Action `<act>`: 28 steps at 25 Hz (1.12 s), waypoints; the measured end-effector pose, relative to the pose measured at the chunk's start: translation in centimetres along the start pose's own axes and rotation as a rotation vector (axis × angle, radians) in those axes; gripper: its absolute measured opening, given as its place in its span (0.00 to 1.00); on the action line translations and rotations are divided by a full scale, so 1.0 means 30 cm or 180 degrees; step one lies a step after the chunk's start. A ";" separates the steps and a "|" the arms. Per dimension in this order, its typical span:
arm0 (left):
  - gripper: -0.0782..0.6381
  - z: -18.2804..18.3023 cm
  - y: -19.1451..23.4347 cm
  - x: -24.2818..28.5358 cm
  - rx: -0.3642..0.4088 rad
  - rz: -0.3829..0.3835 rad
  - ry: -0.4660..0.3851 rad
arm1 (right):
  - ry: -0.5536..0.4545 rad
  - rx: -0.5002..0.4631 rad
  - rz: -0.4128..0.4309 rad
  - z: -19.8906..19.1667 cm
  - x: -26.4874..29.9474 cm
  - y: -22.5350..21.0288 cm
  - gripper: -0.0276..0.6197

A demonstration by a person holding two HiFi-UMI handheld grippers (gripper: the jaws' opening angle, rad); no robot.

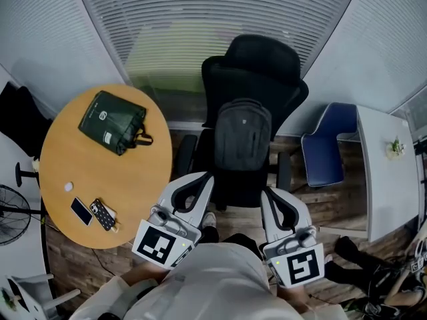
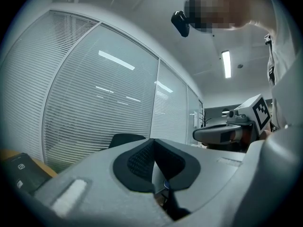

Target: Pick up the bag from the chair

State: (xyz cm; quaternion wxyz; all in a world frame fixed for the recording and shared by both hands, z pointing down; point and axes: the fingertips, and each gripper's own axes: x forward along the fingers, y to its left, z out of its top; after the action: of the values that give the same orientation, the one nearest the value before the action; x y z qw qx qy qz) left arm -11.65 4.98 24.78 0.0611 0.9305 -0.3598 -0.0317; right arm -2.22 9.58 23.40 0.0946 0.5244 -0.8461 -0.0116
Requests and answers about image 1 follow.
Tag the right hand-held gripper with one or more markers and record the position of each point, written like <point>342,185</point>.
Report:
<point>302,267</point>

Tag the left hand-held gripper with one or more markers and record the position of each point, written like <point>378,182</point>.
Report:
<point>153,243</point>

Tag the grey backpack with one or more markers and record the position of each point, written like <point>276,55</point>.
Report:
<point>241,135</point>

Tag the black mesh office chair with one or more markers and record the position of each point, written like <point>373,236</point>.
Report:
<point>260,65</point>

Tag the person's right forearm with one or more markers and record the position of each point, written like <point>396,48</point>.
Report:
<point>293,297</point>

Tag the blue chair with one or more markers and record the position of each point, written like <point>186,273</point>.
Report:
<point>325,152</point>

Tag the black object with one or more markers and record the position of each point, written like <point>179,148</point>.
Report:
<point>20,118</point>

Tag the person's left white shoe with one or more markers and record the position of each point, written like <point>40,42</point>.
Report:
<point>209,219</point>

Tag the round wooden table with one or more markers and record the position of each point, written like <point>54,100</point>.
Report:
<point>110,182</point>

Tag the smartphone in dotted case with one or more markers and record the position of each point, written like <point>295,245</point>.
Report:
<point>101,214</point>

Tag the person's white shirt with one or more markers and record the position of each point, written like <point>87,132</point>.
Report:
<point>213,285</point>

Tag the white smartphone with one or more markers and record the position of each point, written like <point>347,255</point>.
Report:
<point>81,211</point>

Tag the white desk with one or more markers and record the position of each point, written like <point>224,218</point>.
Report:
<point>390,192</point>

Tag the dark green tote bag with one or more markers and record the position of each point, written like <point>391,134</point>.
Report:
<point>111,120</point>

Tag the white earbuds case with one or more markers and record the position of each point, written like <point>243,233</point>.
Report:
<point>68,186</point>

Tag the small potted flower plant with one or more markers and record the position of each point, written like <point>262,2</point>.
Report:
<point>395,148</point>

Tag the small cream flower ornament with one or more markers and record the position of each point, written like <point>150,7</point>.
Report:
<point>36,165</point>

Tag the black T-shaped stand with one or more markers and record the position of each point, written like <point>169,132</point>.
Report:
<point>19,173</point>

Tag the black standing fan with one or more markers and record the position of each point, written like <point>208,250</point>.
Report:
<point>13,212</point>

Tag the white side table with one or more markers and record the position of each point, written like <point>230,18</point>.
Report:
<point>36,295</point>

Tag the white window blinds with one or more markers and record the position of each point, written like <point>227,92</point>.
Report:
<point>200,18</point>

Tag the small green plant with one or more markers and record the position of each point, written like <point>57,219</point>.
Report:
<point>8,298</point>

